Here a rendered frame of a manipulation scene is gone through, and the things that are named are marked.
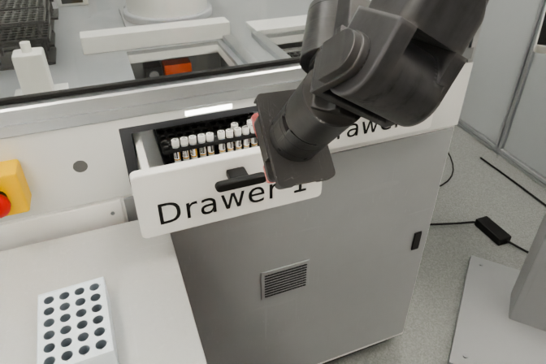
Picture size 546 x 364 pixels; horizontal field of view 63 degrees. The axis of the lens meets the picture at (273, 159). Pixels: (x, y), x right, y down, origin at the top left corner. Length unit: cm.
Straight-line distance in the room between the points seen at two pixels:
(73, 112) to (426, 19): 55
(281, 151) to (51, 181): 45
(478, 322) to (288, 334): 70
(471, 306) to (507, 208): 68
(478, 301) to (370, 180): 86
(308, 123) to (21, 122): 48
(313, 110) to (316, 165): 11
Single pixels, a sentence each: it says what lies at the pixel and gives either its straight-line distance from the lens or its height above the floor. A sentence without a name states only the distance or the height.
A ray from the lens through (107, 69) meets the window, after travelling 73.
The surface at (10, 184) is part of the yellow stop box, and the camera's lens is 75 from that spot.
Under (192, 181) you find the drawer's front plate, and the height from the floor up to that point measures 90.
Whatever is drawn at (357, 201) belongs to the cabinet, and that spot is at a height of 65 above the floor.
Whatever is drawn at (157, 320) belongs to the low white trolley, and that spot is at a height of 76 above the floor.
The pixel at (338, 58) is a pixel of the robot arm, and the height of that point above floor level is 117.
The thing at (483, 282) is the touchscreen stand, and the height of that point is 4.
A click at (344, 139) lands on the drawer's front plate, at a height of 84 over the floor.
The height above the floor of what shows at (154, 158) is 84.
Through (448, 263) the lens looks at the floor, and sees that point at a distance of 189.
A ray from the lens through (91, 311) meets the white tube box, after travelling 65.
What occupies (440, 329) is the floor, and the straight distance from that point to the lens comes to 168.
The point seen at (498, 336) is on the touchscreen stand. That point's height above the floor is 4.
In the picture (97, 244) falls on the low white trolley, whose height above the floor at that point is 76.
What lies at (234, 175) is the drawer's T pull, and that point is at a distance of 64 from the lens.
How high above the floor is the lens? 128
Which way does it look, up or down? 33 degrees down
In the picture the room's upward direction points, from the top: straight up
